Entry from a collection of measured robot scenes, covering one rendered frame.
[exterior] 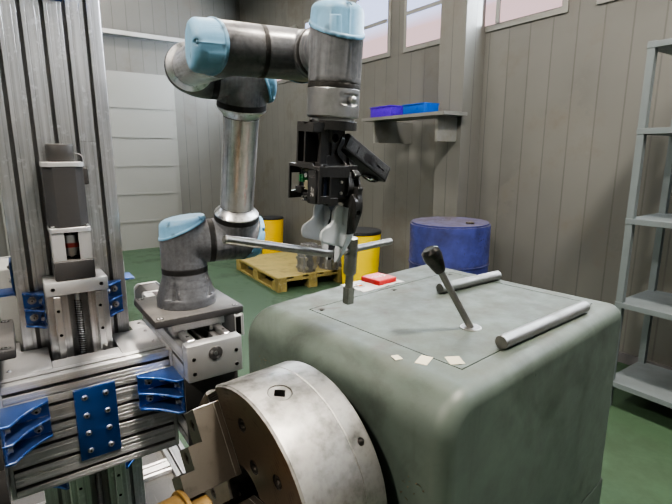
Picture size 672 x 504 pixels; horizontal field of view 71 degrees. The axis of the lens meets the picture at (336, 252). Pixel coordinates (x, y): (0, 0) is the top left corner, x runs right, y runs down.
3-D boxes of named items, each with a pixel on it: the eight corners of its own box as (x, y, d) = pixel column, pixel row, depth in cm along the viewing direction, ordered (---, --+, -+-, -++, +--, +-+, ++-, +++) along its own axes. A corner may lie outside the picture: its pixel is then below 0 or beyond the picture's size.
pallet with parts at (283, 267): (350, 280, 588) (350, 250, 580) (280, 293, 533) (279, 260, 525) (294, 260, 699) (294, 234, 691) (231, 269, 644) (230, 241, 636)
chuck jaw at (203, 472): (248, 467, 70) (223, 389, 73) (263, 463, 67) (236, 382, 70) (176, 502, 63) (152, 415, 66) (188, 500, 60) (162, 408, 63)
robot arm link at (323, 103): (335, 92, 72) (374, 91, 67) (333, 123, 74) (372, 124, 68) (296, 87, 67) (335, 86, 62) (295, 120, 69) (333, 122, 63)
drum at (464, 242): (501, 335, 411) (509, 220, 391) (446, 354, 372) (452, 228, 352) (443, 314, 465) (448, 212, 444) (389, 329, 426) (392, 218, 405)
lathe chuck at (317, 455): (238, 480, 88) (248, 331, 77) (352, 629, 66) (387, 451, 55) (192, 503, 82) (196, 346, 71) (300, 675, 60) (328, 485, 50)
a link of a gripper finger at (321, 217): (294, 258, 74) (297, 200, 71) (322, 253, 78) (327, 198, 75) (306, 264, 72) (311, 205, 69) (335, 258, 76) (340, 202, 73)
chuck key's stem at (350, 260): (348, 299, 81) (351, 234, 78) (357, 303, 80) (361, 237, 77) (338, 302, 80) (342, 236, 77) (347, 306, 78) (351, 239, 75)
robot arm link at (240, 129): (201, 249, 132) (203, 39, 107) (253, 244, 139) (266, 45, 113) (211, 271, 123) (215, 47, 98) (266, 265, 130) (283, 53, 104)
